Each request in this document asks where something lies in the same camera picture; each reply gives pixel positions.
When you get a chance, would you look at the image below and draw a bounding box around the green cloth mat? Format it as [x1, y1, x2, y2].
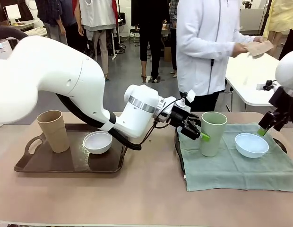
[177, 122, 293, 192]

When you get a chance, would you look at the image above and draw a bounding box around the bystander in white vest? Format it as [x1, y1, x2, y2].
[75, 0, 119, 80]

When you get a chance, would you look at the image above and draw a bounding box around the white background desk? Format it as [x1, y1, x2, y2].
[18, 21, 47, 37]

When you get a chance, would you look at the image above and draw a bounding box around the beige cloth mat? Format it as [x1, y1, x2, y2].
[245, 40, 274, 60]

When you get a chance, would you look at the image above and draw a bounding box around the bystander in grey trousers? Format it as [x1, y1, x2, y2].
[35, 0, 69, 46]

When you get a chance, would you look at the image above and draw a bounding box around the person in white jacket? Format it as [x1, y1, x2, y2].
[176, 0, 256, 112]

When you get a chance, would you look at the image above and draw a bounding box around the thin black left camera cable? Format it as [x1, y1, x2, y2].
[138, 96, 186, 145]

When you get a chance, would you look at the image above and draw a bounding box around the white side table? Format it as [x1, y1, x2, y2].
[224, 53, 282, 106]

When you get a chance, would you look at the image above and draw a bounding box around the person's left forearm white sleeve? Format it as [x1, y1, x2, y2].
[238, 30, 256, 44]

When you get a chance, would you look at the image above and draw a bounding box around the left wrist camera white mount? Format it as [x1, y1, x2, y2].
[177, 89, 196, 111]

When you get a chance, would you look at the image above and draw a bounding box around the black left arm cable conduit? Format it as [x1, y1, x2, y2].
[0, 25, 143, 151]

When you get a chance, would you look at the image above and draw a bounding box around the bystander in black leggings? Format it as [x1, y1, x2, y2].
[131, 0, 171, 80]

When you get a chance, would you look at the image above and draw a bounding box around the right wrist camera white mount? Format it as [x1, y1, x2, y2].
[256, 80, 278, 91]

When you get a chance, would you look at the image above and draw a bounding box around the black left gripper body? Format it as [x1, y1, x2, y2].
[170, 105, 192, 130]

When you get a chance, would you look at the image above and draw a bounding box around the pale green tall cup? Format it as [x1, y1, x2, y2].
[200, 111, 228, 157]

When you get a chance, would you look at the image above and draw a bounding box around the brown plastic tray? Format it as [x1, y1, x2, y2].
[13, 123, 129, 175]

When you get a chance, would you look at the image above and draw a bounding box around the bystander in yellow top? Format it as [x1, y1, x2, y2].
[264, 0, 293, 47]

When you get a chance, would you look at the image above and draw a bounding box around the white air purifier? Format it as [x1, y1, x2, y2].
[0, 39, 13, 59]

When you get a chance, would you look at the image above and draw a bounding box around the black plastic tray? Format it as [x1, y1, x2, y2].
[174, 126, 288, 180]

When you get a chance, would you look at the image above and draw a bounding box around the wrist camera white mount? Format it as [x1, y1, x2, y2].
[177, 89, 196, 111]
[256, 80, 278, 91]

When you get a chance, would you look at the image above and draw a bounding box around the light blue bowl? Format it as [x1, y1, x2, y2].
[235, 132, 269, 159]

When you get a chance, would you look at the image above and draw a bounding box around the beige tall cup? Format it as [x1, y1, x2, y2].
[37, 110, 71, 154]

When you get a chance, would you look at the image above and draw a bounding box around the black tripod pole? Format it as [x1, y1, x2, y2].
[264, 0, 274, 31]

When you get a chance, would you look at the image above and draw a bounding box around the person's right forearm white sleeve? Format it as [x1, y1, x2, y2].
[203, 40, 235, 58]

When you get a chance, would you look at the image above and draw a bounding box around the bystander in dark clothes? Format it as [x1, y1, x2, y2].
[278, 28, 293, 61]

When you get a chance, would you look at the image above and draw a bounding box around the white bowl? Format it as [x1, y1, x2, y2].
[83, 131, 113, 155]

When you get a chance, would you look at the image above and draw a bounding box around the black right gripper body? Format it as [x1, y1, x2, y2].
[268, 87, 292, 117]

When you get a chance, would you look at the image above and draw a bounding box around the white computer monitor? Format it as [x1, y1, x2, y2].
[4, 4, 22, 21]

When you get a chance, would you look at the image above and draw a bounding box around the person's right hand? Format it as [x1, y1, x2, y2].
[231, 42, 249, 58]

